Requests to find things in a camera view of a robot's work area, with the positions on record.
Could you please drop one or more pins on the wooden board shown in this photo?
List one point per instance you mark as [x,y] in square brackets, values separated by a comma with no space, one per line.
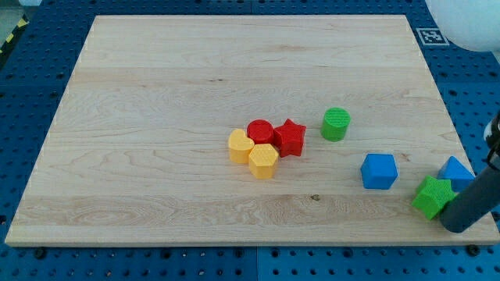
[137,155]

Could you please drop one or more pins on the yellow heart block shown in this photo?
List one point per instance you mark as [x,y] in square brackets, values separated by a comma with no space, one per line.
[240,146]

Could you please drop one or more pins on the red cylinder block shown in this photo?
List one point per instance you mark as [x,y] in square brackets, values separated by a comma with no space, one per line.
[260,131]

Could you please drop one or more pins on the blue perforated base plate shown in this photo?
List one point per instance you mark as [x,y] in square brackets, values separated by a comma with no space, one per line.
[41,58]

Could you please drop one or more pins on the red star block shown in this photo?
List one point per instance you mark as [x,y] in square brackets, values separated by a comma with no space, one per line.
[289,138]

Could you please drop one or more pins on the yellow hexagon block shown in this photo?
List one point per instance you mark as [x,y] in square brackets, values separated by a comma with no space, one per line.
[262,161]

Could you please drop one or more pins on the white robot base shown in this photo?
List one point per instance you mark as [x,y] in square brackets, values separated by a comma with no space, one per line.
[470,24]

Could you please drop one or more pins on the fiducial marker tag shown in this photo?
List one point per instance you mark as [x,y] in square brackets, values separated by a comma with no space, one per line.
[431,37]

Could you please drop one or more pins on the blue triangle block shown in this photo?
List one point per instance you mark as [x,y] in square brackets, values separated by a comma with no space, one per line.
[455,171]

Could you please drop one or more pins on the green cylinder block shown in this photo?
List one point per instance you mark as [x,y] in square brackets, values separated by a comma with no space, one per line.
[335,124]

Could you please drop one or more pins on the green star block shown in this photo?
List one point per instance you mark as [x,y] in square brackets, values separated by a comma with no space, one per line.
[432,195]

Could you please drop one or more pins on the blue cube block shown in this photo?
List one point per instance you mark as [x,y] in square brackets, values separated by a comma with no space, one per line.
[379,171]

